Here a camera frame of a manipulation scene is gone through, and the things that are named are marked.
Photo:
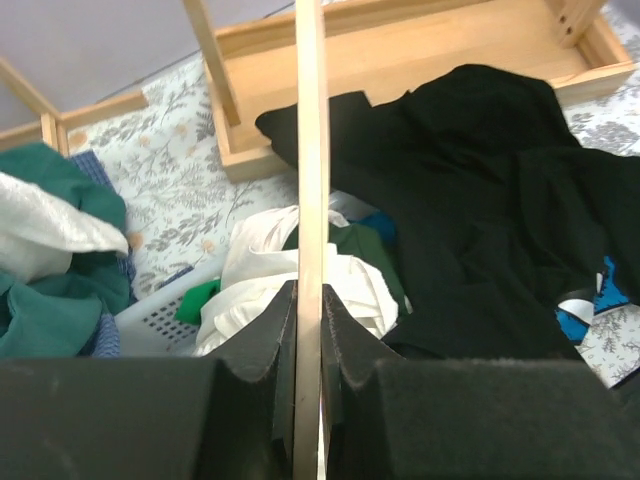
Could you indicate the black t shirt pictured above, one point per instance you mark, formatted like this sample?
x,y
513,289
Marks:
x,y
499,211

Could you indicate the left wooden clothes rack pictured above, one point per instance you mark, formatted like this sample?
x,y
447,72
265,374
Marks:
x,y
53,126

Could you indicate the bright green t shirt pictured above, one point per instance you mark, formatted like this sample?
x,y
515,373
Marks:
x,y
194,299

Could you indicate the wooden clothes rack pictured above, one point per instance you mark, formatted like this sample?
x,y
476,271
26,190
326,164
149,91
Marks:
x,y
385,48
53,126

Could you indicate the white textured garment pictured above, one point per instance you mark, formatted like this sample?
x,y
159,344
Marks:
x,y
40,233

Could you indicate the dark green ruffled garment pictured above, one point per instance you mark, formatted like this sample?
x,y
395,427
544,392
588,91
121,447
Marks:
x,y
53,316

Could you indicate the teal blue t shirt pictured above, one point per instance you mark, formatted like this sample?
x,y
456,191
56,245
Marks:
x,y
382,224

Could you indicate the wooden hanger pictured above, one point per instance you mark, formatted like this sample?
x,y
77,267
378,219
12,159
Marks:
x,y
313,183

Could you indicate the right wooden clothes rack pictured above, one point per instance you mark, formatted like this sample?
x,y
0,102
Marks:
x,y
385,48

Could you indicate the blue checked shirt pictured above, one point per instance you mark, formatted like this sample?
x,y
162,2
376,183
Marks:
x,y
110,275

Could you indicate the white t shirt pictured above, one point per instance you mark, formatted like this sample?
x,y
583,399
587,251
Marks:
x,y
263,255

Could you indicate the dark green t shirt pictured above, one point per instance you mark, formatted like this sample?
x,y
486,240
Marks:
x,y
365,243

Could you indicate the white plastic basket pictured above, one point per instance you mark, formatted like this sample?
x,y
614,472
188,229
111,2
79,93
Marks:
x,y
148,328

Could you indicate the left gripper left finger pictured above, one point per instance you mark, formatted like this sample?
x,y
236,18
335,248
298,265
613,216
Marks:
x,y
226,415

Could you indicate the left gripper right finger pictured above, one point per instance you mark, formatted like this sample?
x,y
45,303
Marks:
x,y
387,417

